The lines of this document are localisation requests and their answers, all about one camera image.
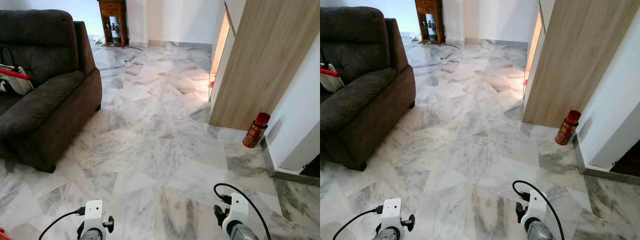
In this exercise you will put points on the light wood wardrobe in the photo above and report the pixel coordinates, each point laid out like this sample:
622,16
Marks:
575,60
260,65

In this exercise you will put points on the white bag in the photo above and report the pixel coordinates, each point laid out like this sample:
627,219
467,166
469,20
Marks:
330,82
19,85

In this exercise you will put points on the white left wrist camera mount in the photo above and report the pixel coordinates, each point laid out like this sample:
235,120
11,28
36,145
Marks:
93,212
391,211

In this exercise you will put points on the dark brown sofa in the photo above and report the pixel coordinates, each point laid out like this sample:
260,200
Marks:
367,95
55,100

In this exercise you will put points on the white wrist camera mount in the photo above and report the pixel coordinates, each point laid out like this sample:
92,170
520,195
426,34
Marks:
536,207
93,212
391,211
237,210

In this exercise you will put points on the small wooden cabinet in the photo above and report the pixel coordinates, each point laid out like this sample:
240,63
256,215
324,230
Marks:
429,7
113,9

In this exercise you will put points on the red lidded jar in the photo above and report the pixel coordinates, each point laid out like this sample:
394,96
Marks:
255,131
567,129

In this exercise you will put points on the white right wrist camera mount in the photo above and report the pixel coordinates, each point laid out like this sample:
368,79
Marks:
536,207
237,210

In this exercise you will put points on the red stick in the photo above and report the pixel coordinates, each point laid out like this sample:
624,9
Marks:
15,74
330,72

